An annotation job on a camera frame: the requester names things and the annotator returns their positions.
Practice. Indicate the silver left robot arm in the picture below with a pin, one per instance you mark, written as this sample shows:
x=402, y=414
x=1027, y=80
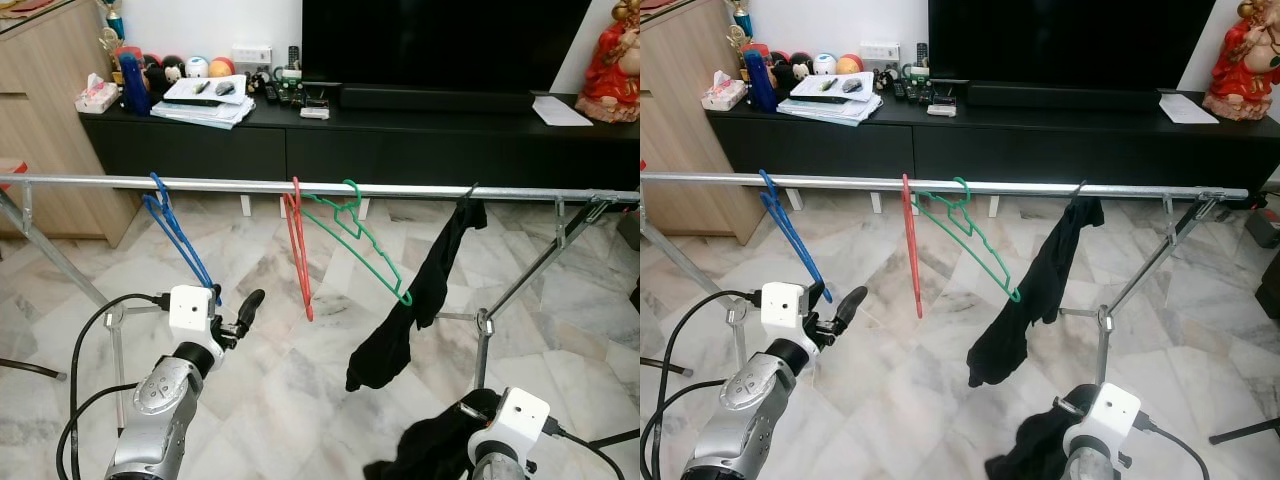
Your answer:
x=745, y=400
x=165, y=400

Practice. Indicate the red plastic hanger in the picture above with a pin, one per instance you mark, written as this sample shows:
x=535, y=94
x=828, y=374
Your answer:
x=913, y=270
x=305, y=290

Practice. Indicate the gold blue trophy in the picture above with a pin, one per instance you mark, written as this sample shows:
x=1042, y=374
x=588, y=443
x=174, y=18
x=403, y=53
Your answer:
x=113, y=20
x=742, y=18

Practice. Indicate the white paper sheet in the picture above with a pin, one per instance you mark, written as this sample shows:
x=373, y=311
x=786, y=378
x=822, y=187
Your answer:
x=562, y=110
x=1190, y=108

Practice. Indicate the red Buddha statue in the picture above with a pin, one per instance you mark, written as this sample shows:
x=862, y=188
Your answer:
x=1245, y=70
x=612, y=70

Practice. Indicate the white green mug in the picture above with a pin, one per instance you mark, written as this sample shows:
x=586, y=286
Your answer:
x=290, y=77
x=916, y=75

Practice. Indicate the black plush toy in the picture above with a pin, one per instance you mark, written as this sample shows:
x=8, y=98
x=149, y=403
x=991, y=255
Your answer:
x=172, y=70
x=800, y=66

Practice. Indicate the black remote control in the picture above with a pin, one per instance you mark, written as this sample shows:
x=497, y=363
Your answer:
x=294, y=58
x=922, y=55

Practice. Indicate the black polo shirt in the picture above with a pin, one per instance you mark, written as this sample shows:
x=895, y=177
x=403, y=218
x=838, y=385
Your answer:
x=1035, y=450
x=430, y=450

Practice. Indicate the blue toy figure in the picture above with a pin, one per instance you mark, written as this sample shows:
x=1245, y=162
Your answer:
x=135, y=85
x=760, y=82

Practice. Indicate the blue plastic hanger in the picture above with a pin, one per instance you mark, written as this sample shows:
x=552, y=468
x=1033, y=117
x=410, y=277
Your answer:
x=768, y=183
x=158, y=183

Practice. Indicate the grey computer mouse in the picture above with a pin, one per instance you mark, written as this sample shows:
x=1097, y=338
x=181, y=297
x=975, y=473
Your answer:
x=851, y=86
x=226, y=88

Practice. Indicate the small white box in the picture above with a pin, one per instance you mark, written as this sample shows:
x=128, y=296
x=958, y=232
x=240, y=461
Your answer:
x=314, y=112
x=941, y=110

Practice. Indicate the black television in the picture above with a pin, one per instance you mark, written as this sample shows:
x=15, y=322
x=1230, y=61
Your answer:
x=1070, y=45
x=440, y=45

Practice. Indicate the black hanger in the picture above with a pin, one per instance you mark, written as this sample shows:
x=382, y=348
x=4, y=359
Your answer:
x=1078, y=188
x=468, y=192

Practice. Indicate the silver metal clothes rack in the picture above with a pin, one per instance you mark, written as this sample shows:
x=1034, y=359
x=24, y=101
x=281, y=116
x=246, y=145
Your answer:
x=850, y=182
x=250, y=186

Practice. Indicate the orange ball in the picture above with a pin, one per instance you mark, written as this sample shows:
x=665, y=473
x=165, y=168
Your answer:
x=849, y=65
x=221, y=68

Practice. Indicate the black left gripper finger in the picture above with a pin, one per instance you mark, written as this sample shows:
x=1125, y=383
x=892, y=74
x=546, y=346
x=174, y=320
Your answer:
x=854, y=301
x=252, y=305

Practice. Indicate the pink white tissue box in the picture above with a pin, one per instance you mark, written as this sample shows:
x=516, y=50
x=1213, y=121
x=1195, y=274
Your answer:
x=97, y=97
x=722, y=95

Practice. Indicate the white wall socket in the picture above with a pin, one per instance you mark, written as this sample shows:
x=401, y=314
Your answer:
x=252, y=56
x=880, y=54

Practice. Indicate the black printed shirt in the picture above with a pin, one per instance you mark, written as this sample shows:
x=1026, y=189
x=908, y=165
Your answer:
x=385, y=350
x=1005, y=345

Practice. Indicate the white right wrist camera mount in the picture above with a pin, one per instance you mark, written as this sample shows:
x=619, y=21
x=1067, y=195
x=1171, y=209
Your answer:
x=515, y=420
x=1105, y=415

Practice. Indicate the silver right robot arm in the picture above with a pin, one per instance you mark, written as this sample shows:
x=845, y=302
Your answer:
x=500, y=470
x=1092, y=468

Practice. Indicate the black soundbar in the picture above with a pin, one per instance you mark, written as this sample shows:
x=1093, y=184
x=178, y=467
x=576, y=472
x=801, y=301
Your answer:
x=1060, y=96
x=440, y=98

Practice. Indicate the green plastic hanger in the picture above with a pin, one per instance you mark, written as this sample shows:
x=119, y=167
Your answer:
x=406, y=296
x=1016, y=294

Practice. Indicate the black TV console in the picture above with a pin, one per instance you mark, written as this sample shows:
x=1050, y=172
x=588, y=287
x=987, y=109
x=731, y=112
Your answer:
x=400, y=150
x=1050, y=150

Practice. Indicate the white paper stack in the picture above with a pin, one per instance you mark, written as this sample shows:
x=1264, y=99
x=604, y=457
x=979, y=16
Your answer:
x=825, y=108
x=200, y=110

